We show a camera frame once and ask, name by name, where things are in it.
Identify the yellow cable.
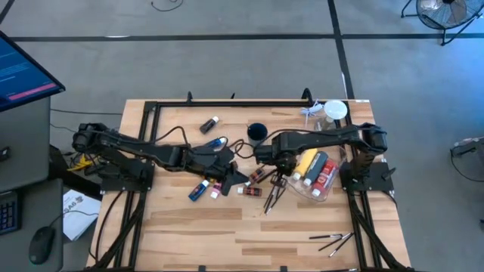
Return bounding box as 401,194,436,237
67,153,95,173

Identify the small dark brown paint bottle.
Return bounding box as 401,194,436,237
199,116,220,135

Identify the dark blue cup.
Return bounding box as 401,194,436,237
247,122,269,148

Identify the black keyboard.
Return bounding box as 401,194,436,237
0,190,22,236

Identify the grey desk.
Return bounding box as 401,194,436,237
0,96,64,272

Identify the computer monitor blue screen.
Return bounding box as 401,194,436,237
0,30,67,113

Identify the grey floor equipment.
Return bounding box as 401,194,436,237
449,136,484,183

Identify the large yellow paint bottle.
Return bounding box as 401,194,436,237
293,148,318,181

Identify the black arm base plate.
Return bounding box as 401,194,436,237
339,162,395,193
100,162,156,193

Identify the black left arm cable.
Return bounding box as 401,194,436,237
150,125,258,159

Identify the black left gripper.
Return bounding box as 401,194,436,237
185,146,250,197

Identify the large red paint bottle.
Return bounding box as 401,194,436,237
311,158,339,198

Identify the white paper booklet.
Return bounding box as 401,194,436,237
62,188,102,242

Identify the white lamp cable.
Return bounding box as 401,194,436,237
300,100,325,129

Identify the black computer mouse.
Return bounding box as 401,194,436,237
28,225,57,265

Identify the black floor cable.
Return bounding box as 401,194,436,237
150,0,185,13
49,108,124,116

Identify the clear plastic bin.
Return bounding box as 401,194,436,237
286,145,348,202

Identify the large grey paint bottle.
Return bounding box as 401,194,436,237
302,150,329,187

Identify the black floor fan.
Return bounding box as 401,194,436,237
400,0,484,47

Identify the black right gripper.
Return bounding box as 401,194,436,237
253,144,299,189

